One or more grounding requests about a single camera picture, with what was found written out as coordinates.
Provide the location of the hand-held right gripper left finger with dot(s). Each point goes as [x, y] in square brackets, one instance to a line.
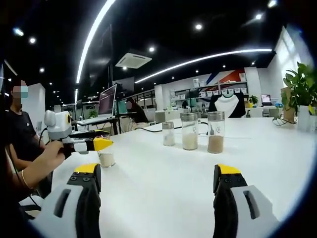
[71, 208]

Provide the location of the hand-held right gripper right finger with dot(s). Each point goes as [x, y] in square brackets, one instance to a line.
[237, 210]

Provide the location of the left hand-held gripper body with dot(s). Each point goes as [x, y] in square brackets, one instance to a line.
[58, 125]

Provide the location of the small glass seasoning bottle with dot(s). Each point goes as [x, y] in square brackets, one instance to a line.
[107, 160]
[169, 138]

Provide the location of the tall seasoning bottle brown powder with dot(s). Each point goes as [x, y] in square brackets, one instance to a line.
[216, 145]

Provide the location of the tall seasoning bottle white powder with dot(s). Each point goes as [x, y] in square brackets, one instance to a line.
[190, 141]

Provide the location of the person's left hand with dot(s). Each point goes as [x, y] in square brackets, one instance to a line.
[53, 153]

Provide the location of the grey standing desk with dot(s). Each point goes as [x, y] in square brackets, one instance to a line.
[99, 121]

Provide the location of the computer monitor dark screen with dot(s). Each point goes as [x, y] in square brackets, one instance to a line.
[107, 101]

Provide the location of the ceiling air conditioner unit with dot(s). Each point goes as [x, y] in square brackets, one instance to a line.
[133, 59]

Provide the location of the straight ceiling light strip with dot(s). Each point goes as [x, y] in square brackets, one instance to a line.
[91, 34]

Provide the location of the black and white shirt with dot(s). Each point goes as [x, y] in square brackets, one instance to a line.
[227, 106]

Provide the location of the small plant yellow pot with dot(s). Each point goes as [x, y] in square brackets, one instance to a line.
[253, 101]

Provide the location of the brown cardboard box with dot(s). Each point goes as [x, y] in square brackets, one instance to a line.
[288, 109]

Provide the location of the small pink computer screen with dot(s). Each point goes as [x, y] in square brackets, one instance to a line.
[266, 99]

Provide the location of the storage shelf with white bins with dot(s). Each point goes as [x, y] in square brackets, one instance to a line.
[210, 93]

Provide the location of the curved ceiling light strip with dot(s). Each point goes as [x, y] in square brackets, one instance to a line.
[203, 58]

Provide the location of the green potted plant white pot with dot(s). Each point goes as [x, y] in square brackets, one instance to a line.
[303, 89]

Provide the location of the round ceiling downlights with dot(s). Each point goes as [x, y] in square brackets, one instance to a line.
[198, 26]

